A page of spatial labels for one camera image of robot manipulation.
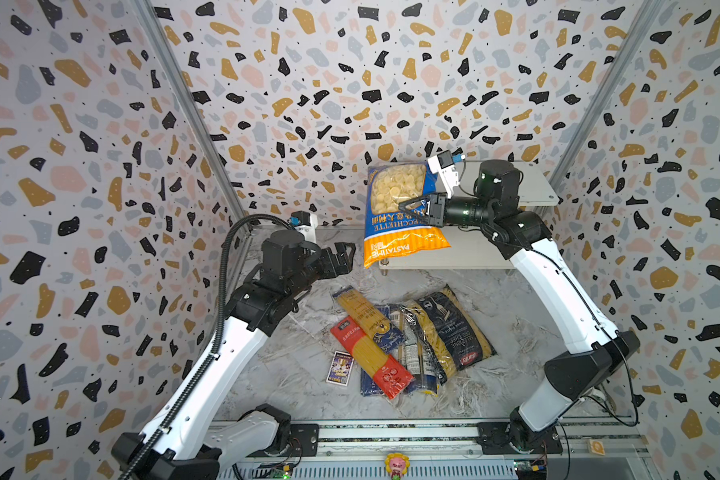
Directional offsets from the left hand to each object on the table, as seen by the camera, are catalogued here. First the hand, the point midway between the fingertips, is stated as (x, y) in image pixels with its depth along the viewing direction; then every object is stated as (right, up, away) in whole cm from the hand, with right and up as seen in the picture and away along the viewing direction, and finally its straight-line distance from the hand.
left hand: (340, 243), depth 67 cm
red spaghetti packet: (+12, -34, +11) cm, 38 cm away
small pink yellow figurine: (+13, -50, 0) cm, 51 cm away
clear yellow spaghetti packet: (+19, -30, +17) cm, 39 cm away
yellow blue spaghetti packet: (+6, -22, +23) cm, 32 cm away
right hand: (+13, +8, -6) cm, 16 cm away
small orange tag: (+62, -50, +6) cm, 80 cm away
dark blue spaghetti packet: (+12, -27, +17) cm, 34 cm away
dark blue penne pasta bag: (+29, -26, +17) cm, 42 cm away
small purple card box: (-2, -34, +17) cm, 38 cm away
